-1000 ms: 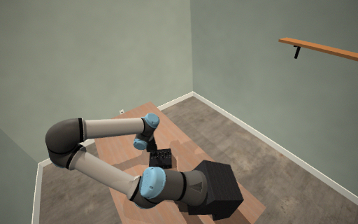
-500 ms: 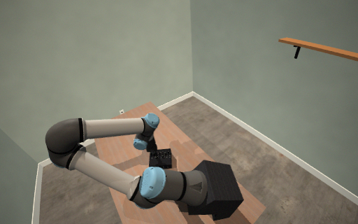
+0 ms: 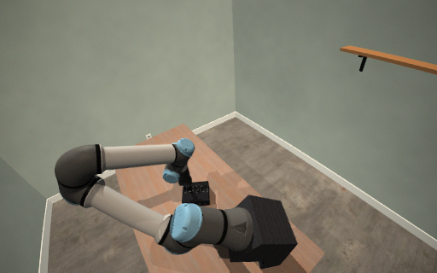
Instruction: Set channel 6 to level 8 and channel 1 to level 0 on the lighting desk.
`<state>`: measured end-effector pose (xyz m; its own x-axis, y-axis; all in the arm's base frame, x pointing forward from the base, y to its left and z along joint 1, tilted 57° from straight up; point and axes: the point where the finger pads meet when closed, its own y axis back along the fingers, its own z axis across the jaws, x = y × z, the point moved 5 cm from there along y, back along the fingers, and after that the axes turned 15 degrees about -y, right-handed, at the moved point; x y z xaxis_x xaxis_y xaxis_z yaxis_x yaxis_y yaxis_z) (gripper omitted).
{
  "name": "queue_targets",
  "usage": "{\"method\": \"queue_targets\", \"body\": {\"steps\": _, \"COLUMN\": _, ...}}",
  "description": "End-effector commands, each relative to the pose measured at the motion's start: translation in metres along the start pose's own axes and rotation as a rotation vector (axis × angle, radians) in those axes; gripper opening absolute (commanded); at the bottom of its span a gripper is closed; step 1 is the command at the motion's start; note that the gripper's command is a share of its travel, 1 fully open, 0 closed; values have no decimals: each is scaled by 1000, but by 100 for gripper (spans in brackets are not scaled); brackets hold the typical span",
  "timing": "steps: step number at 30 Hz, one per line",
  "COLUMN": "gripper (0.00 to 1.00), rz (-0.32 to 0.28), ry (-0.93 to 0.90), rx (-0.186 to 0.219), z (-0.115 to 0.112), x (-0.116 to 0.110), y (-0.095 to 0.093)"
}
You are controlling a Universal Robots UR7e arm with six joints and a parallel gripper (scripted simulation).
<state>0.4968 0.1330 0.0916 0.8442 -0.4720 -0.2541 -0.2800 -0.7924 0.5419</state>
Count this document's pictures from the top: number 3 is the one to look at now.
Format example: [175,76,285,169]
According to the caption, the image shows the black lighting desk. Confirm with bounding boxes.
[182,181,210,206]

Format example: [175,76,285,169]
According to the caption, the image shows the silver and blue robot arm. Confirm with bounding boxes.
[55,138,253,255]

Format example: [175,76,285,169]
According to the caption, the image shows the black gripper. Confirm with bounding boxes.
[178,163,192,187]

